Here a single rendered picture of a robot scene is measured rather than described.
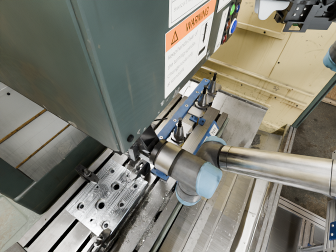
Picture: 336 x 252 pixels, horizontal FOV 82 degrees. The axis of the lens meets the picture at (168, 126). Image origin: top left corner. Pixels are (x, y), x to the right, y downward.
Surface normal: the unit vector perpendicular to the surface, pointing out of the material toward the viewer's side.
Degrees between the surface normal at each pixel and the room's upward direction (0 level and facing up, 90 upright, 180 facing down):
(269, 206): 0
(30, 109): 90
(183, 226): 7
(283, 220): 0
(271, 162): 39
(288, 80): 90
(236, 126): 24
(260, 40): 90
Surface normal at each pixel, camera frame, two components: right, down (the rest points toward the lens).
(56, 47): -0.53, 0.66
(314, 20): -0.04, 0.78
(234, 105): -0.20, -0.30
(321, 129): 0.02, -0.62
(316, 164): -0.47, -0.68
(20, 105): 0.85, 0.43
